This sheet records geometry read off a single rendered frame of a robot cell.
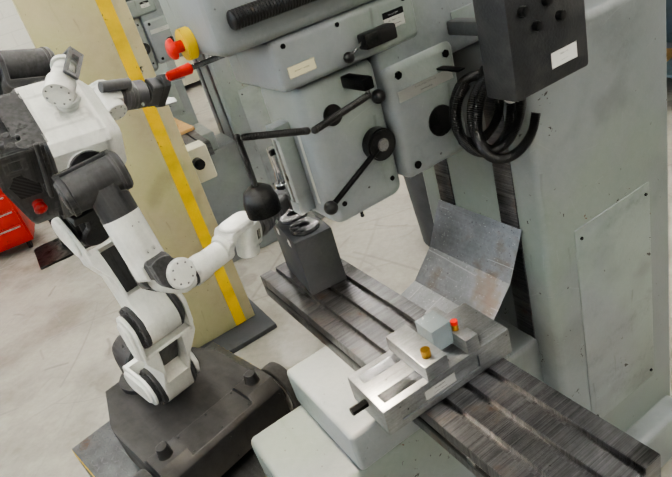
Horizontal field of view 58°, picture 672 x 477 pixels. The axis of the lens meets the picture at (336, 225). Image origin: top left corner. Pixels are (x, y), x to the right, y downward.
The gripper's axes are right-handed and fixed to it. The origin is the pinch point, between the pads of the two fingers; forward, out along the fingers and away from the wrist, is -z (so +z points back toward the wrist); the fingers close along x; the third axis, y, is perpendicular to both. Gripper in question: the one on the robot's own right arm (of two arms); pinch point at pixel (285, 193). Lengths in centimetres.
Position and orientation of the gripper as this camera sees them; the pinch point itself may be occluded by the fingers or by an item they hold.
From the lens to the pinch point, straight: 184.2
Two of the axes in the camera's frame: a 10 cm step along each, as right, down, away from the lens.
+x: -8.7, 0.0, 4.9
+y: 2.6, 8.5, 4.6
